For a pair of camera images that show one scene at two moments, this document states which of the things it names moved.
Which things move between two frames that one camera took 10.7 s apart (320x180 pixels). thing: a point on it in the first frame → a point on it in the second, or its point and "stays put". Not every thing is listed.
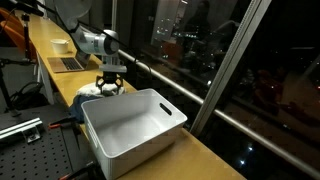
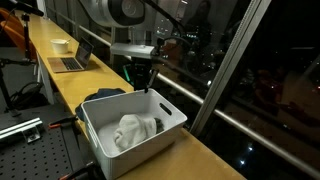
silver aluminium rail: x=29 y=128 stays put
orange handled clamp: x=59 y=123 stays put
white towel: x=94 y=89 → x=132 y=129
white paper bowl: x=60 y=46 stays put
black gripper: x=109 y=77 → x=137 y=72
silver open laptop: x=69 y=64 stays put
